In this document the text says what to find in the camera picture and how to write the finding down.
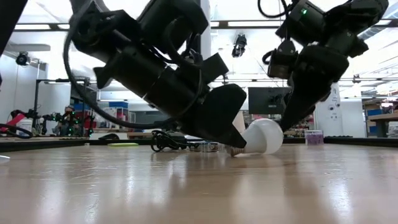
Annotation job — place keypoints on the white bucket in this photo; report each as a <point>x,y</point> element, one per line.
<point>26,126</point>

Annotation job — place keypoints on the black hanging overhead camera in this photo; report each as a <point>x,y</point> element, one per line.
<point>239,43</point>

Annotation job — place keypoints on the person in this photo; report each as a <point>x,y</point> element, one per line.
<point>69,112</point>

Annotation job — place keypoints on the black rounded object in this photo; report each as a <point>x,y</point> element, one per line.
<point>109,137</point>

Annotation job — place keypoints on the beige lampshade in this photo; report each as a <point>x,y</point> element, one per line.
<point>239,122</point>

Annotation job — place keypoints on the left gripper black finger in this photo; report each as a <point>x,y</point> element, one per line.
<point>217,115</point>

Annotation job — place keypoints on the black monitor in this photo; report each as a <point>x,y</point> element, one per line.
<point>264,101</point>

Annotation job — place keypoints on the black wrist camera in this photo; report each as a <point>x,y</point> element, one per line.
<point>280,63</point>
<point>216,67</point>

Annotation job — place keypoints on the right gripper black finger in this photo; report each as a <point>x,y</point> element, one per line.
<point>315,107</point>
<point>301,99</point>

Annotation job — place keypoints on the black ceiling dome camera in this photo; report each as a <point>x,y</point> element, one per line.
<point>22,59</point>

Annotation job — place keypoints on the white pillar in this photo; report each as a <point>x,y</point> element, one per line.
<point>206,40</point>

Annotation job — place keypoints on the black metal frame stand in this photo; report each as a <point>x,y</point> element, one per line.
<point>36,102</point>

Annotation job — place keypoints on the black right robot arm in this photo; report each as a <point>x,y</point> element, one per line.
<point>348,21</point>

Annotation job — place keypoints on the yellow-green flat disc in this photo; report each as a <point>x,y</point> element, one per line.
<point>122,144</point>

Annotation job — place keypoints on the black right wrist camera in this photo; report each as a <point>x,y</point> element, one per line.
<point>280,63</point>

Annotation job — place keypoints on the black background robot arm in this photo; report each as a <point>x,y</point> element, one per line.
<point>46,119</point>
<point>89,124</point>

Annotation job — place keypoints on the black table edge rail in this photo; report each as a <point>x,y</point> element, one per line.
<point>46,144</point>

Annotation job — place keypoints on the blue storage bin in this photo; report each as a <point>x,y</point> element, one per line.
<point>118,105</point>

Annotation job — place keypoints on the purple plastic container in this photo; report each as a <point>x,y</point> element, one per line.
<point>314,138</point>

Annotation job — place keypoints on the chrome lamp base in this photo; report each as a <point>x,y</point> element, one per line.
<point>206,147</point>

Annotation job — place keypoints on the white kiosk cabinet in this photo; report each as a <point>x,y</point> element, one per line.
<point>334,118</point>

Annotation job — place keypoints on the silver ventilation duct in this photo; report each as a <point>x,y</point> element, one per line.
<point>376,32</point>

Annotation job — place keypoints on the white frosted light bulb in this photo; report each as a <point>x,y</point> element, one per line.
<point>264,135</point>

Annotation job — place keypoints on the wooden workbench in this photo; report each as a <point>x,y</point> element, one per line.
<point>385,117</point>

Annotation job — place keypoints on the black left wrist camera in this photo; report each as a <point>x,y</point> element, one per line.
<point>216,67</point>

